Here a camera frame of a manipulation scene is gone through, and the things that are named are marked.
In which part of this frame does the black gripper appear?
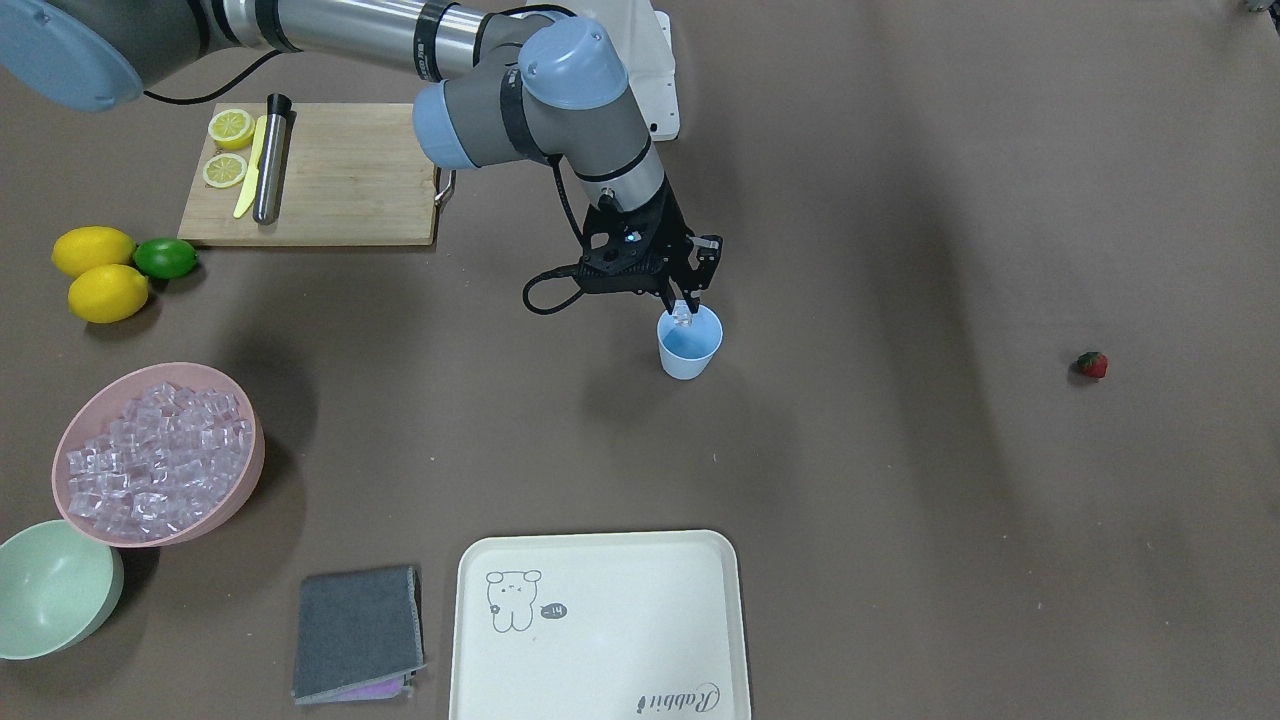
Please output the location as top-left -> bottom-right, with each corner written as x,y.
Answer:
575,179 -> 723,314

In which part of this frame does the clear ice cube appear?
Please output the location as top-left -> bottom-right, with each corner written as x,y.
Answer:
671,299 -> 694,328

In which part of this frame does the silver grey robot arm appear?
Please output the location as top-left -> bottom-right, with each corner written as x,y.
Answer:
1,1 -> 722,314

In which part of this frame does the light blue cup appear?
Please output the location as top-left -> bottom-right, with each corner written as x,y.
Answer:
655,306 -> 724,380

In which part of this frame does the pile of clear ice cubes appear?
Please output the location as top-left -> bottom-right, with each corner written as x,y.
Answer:
67,382 -> 253,539

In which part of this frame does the cream rabbit tray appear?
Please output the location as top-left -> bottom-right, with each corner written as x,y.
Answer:
449,529 -> 753,719

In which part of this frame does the wooden cutting board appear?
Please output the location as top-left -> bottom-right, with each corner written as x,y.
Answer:
177,102 -> 452,249

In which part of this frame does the red strawberry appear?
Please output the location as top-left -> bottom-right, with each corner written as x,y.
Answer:
1071,351 -> 1108,380

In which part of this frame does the steel muddler rod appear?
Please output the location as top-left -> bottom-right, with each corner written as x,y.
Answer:
252,94 -> 293,225

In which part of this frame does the yellow plastic knife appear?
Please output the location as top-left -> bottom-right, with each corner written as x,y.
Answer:
232,115 -> 268,219

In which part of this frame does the grey folded cloth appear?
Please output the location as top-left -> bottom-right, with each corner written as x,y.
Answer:
291,565 -> 426,706

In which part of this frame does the lemon half lower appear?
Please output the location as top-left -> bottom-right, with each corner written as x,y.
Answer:
201,152 -> 248,190

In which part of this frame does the lemon half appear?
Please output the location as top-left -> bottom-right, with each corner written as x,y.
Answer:
207,108 -> 257,151
201,152 -> 248,190

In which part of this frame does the lemon half upper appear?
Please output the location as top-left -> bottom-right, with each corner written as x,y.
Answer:
207,108 -> 257,151

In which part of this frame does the green lime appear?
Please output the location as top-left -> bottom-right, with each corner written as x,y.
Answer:
132,237 -> 198,281

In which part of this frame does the pink bowl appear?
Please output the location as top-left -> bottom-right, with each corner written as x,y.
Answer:
51,363 -> 268,550

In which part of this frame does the whole lemon near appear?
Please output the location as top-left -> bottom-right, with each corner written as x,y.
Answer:
67,264 -> 150,324

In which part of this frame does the whole lemon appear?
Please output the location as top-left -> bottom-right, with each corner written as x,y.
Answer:
67,264 -> 150,324
50,225 -> 136,279

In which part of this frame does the whole lemon far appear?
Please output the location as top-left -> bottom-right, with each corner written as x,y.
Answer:
50,225 -> 136,279

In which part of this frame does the mint green bowl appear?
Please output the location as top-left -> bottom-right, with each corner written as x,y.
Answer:
1,520 -> 124,661

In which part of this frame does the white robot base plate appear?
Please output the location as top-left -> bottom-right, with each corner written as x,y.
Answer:
625,1 -> 681,142

